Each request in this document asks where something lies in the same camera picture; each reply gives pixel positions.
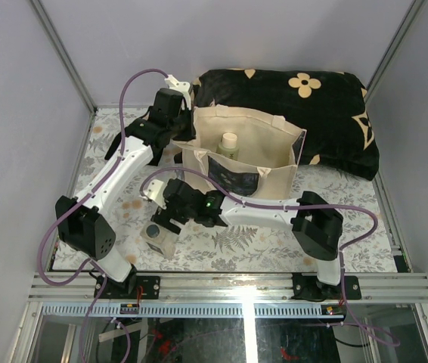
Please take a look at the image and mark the beige canvas tote bag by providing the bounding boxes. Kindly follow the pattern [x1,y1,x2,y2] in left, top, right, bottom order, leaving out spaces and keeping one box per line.
[174,105,306,200]

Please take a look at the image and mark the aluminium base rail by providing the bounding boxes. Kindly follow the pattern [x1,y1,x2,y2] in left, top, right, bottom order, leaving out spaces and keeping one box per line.
[26,272,428,318]

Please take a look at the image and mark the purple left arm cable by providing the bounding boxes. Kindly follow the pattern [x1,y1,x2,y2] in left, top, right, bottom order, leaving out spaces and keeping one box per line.
[38,68,169,363]

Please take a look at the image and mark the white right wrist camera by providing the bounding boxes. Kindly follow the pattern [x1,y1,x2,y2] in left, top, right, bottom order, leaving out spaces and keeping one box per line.
[140,179,167,209]

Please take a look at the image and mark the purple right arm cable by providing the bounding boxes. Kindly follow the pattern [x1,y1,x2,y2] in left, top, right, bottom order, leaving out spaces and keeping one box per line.
[140,168,401,348]

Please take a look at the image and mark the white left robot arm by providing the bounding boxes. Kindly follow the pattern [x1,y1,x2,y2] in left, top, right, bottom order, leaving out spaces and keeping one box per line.
[55,81,195,299]

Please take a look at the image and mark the black floral plush pillow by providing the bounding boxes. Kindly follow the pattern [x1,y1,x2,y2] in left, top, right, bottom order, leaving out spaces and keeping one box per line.
[193,68,380,181]

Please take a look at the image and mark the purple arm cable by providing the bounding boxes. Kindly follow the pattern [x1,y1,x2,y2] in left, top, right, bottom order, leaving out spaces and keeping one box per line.
[38,68,169,363]
[140,168,401,348]

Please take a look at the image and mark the green bottle cream cap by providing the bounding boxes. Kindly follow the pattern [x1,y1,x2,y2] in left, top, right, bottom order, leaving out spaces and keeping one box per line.
[216,132,239,160]

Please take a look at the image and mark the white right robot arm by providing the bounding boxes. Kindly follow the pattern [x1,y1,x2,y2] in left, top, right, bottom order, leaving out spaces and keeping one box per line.
[143,179,344,302]

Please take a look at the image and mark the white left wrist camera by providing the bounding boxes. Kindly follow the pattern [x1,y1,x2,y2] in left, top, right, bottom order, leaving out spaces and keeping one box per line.
[164,74,192,110]

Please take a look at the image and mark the clear beige bottle black cap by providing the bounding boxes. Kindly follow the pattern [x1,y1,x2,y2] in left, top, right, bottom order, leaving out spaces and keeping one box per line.
[141,222,178,259]

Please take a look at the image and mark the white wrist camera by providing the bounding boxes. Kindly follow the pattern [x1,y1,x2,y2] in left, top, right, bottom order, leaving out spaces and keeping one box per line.
[164,74,192,110]
[140,179,167,209]

